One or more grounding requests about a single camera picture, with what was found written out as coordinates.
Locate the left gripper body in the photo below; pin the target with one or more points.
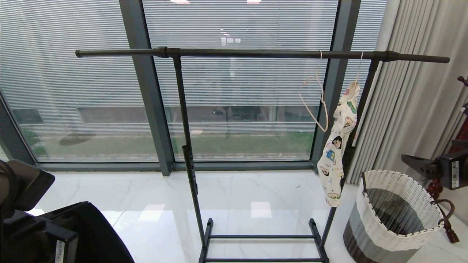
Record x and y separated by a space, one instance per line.
33 241

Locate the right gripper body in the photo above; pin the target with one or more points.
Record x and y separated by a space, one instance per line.
457 171

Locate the black garment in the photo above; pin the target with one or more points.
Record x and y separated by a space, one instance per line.
95 237

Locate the cream printed garment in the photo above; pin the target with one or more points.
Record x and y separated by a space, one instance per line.
334 164

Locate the pink clothes hanger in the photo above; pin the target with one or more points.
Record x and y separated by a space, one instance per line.
359 69
321 98

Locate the white laundry basket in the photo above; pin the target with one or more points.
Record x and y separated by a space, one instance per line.
402 182

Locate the black clothes rack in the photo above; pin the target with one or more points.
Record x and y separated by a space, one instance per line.
256 53

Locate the dark wooden coat stand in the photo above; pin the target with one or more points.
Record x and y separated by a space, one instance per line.
435 190

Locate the beige curtain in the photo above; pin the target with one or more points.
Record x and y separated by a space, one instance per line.
413 91

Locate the window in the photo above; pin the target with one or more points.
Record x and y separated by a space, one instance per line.
237 91

